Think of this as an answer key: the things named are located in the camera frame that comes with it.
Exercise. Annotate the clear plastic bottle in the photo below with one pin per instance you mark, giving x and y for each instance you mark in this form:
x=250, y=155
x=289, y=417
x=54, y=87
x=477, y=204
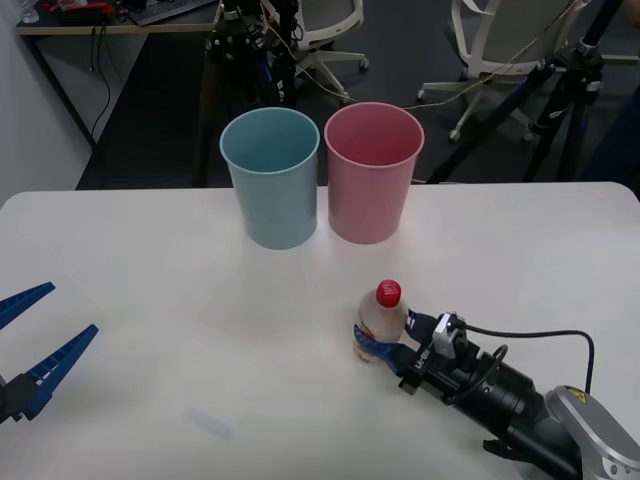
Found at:
x=29, y=11

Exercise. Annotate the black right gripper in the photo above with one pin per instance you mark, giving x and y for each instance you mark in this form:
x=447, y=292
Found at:
x=435, y=372

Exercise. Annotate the clear bottle with red cap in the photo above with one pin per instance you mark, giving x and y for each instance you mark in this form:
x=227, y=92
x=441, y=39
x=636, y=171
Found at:
x=381, y=320

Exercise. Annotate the large black tripod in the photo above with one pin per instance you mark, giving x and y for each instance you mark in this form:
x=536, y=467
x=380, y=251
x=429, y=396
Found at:
x=575, y=80

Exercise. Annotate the pink plastic bin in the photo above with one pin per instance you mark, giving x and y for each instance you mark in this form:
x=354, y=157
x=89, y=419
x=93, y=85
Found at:
x=367, y=205

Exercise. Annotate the black tripod with blue label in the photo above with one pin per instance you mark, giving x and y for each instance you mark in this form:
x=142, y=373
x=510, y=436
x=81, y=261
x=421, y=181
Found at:
x=280, y=55

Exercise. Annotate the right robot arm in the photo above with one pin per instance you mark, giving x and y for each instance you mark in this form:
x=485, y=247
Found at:
x=525, y=405

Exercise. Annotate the pale blue plastic bin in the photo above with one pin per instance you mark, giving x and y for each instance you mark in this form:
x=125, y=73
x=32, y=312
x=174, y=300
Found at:
x=272, y=200

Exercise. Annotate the white office chair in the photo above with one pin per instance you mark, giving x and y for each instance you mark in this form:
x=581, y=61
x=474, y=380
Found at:
x=505, y=45
x=327, y=45

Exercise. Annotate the red tool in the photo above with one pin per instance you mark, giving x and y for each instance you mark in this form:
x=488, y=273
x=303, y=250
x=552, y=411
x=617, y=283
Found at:
x=75, y=7

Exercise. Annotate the dark desk with wooden edge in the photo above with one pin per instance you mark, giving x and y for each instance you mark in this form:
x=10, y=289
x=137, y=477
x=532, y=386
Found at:
x=70, y=24

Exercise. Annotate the black keyboard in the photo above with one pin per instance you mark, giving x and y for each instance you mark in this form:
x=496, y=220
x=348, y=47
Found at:
x=170, y=9

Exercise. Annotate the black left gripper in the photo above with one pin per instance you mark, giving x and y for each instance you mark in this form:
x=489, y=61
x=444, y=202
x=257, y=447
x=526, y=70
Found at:
x=4, y=405

